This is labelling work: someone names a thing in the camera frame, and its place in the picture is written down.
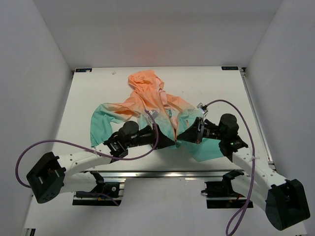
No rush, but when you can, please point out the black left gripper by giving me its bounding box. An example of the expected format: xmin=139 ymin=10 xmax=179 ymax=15
xmin=126 ymin=123 xmax=174 ymax=150

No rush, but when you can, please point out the blue table label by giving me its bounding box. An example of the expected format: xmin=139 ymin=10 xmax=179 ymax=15
xmin=221 ymin=66 xmax=239 ymax=71
xmin=75 ymin=68 xmax=92 ymax=73

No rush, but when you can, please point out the aluminium table edge rail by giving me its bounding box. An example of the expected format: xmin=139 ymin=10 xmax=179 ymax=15
xmin=78 ymin=169 xmax=242 ymax=179

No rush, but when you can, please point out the right blue table label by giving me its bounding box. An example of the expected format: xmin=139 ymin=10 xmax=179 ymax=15
xmin=221 ymin=66 xmax=239 ymax=71

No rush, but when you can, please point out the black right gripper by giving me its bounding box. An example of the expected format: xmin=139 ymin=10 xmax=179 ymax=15
xmin=177 ymin=117 xmax=225 ymax=144

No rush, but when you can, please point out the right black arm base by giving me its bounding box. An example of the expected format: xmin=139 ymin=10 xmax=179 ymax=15
xmin=201 ymin=170 xmax=246 ymax=209

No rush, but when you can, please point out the teal and peach jacket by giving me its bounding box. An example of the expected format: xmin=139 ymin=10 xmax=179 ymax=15
xmin=90 ymin=70 xmax=222 ymax=162

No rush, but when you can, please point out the left blue table label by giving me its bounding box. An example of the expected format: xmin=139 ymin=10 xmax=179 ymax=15
xmin=75 ymin=68 xmax=92 ymax=73

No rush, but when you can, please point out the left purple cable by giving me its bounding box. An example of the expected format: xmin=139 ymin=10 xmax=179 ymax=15
xmin=16 ymin=109 xmax=160 ymax=206

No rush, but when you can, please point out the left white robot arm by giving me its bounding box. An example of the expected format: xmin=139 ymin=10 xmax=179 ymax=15
xmin=27 ymin=121 xmax=175 ymax=204

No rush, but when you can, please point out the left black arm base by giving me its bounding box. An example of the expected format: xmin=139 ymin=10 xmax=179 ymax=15
xmin=72 ymin=171 xmax=125 ymax=207

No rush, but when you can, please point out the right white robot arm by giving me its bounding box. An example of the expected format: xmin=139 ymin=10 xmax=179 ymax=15
xmin=178 ymin=114 xmax=311 ymax=231

